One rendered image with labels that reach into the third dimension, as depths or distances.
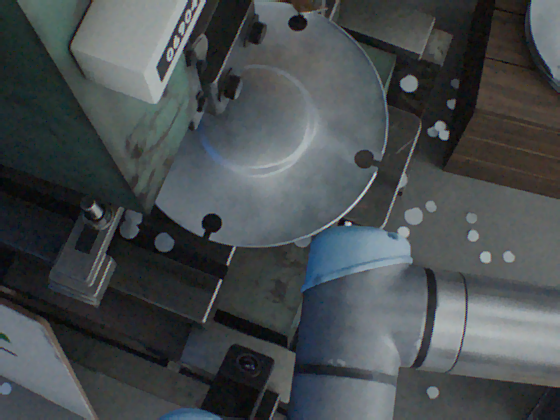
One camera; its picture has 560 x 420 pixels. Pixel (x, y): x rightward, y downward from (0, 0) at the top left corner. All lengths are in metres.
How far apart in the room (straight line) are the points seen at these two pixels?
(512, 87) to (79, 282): 0.82
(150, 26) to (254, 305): 0.69
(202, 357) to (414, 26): 0.51
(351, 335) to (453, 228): 1.18
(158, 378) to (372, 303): 1.11
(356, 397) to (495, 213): 1.23
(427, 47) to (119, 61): 0.84
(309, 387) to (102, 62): 0.30
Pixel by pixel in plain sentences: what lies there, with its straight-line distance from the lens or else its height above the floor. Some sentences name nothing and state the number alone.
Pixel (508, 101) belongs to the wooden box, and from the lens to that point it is 1.50.
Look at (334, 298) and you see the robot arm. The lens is 0.62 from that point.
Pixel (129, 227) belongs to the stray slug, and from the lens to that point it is 1.04.
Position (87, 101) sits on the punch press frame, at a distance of 0.47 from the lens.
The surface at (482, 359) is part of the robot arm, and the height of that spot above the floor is 1.07.
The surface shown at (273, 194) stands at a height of 0.78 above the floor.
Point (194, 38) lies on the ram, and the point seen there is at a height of 1.02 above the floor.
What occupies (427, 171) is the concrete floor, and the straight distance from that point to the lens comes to 1.80.
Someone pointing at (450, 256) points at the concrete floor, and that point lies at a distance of 1.77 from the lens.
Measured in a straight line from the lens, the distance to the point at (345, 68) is 1.01.
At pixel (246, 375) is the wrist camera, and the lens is 0.81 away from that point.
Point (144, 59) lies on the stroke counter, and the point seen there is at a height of 1.33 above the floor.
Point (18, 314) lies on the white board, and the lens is 1.18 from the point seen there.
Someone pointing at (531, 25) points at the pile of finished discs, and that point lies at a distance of 1.52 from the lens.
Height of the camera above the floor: 1.70
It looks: 75 degrees down
